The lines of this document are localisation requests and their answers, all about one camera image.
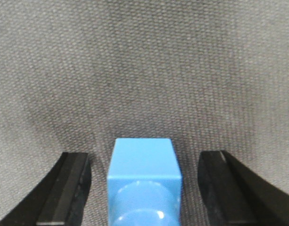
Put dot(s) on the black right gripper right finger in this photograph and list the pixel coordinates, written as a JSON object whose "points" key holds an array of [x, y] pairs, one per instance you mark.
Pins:
{"points": [[234, 195]]}

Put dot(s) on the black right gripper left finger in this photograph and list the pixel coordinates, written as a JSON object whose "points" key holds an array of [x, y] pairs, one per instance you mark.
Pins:
{"points": [[59, 199]]}

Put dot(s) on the light blue block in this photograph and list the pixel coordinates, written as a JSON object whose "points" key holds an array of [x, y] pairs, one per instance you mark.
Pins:
{"points": [[144, 183]]}

